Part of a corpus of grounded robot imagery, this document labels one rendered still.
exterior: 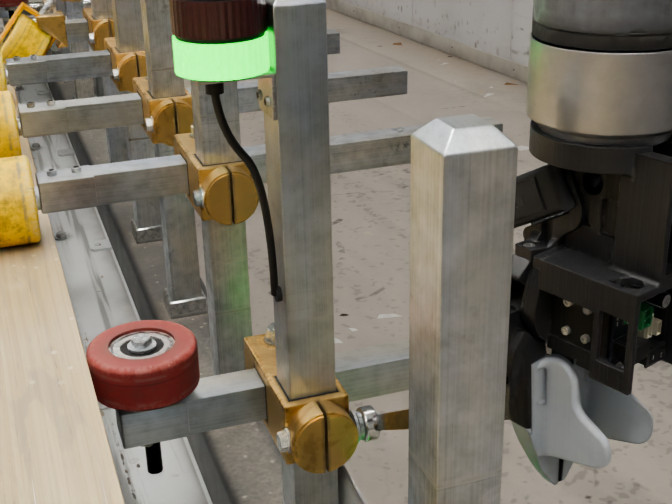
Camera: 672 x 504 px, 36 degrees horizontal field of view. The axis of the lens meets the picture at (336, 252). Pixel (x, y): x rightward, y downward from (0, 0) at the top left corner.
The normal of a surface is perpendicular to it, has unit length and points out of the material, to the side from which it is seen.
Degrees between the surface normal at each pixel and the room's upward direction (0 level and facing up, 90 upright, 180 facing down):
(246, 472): 0
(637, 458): 0
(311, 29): 90
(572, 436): 93
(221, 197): 90
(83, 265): 0
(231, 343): 90
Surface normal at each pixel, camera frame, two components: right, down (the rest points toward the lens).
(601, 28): -0.40, 0.37
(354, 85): 0.33, 0.37
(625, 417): -0.73, 0.23
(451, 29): -0.91, 0.18
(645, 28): 0.11, 0.39
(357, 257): -0.02, -0.92
